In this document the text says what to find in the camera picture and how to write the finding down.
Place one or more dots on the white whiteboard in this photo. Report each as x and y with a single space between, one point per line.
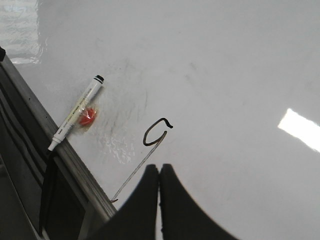
226 91

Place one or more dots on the aluminium whiteboard frame rail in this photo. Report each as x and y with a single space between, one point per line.
70 158

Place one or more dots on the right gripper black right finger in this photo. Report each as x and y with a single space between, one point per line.
182 218

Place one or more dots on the white whiteboard marker pen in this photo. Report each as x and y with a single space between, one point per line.
88 94

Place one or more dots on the red round magnet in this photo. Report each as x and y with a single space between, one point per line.
87 116

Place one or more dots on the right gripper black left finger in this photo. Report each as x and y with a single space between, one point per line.
136 219

